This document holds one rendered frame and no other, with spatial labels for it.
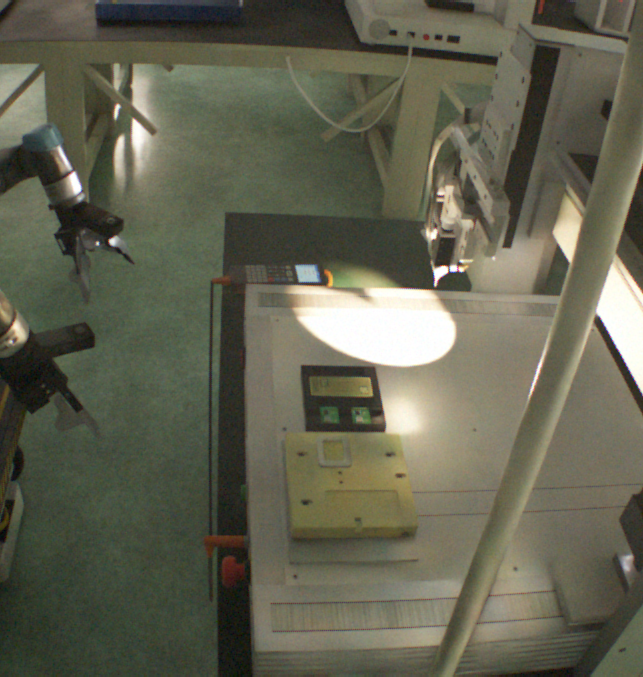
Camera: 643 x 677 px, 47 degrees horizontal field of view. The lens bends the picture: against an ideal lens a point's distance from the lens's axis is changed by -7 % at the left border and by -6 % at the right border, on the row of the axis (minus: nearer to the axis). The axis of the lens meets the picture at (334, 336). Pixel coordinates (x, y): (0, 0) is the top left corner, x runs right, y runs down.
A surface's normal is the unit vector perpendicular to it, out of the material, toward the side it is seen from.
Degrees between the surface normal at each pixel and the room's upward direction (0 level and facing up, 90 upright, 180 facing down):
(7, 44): 90
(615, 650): 90
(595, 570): 0
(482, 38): 90
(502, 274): 90
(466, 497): 0
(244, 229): 0
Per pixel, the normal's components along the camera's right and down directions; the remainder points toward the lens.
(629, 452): 0.11, -0.78
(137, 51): 0.09, 0.63
